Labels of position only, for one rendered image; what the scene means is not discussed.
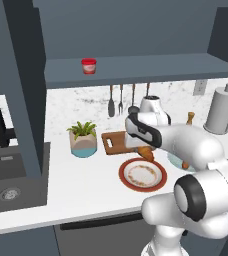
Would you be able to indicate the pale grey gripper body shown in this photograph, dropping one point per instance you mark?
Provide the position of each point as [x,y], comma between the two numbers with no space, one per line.
[132,140]

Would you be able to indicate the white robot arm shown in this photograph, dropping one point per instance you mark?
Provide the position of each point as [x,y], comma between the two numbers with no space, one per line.
[199,146]

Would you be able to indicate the brown wooden cutting board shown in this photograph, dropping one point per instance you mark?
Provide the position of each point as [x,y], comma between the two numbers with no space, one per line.
[114,143]

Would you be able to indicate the brown croissant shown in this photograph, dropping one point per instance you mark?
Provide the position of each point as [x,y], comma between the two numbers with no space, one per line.
[147,154]

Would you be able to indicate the red-lidded jam jar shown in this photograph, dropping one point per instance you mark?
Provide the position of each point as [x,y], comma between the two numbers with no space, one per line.
[89,66]

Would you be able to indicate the dark grey cabinet door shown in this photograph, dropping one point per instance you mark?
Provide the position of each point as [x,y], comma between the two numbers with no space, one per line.
[24,83]
[226,33]

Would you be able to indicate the hanging dark ladle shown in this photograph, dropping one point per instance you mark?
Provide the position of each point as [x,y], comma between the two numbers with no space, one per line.
[133,107]

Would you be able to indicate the red-rimmed white plate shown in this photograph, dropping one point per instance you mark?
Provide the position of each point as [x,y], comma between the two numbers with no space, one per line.
[142,175]

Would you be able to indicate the hanging metal fork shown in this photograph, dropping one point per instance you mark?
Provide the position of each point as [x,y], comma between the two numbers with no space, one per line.
[121,103]

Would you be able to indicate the hanging dark spatula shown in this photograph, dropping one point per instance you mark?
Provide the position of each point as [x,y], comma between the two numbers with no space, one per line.
[111,106]

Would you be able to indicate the pale blue plate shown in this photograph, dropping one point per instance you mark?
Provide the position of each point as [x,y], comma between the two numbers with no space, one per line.
[175,161]

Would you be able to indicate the green plant in pot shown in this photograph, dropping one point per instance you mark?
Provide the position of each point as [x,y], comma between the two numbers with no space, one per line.
[83,141]

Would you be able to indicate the brown pastry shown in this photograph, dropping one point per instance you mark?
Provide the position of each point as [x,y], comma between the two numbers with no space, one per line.
[185,164]

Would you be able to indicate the wooden pepper grinder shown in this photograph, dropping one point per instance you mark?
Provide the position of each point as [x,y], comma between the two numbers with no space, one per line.
[190,117]

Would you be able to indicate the grey paper towel holder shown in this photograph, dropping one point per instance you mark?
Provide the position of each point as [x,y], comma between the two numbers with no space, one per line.
[223,111]

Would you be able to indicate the grey dishwasher front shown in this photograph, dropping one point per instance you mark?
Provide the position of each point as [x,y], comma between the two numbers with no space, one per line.
[102,240]

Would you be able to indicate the dark grey sink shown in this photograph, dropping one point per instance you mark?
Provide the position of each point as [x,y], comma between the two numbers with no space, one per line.
[9,180]

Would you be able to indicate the dark grey base cupboard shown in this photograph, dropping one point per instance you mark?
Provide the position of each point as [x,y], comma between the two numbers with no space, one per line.
[19,243]

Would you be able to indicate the grey wall socket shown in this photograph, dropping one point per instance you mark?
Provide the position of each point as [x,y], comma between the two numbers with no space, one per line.
[199,87]

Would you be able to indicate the dark grey wall cabinet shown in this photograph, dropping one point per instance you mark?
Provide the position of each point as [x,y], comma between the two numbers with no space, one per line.
[142,40]

